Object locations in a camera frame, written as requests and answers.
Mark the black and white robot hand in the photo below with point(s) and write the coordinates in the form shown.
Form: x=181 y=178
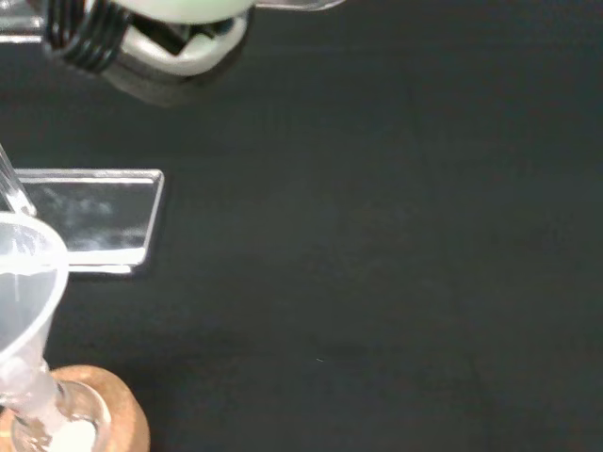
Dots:
x=188 y=52

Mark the clear acrylic funnel stand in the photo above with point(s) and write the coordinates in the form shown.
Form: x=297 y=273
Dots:
x=94 y=212

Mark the translucent plastic funnel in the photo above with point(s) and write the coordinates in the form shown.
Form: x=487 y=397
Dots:
x=23 y=292

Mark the clear acrylic cloth clip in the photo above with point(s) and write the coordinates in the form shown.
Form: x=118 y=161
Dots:
x=19 y=29

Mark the black cloth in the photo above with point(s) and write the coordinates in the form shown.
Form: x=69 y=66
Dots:
x=377 y=235

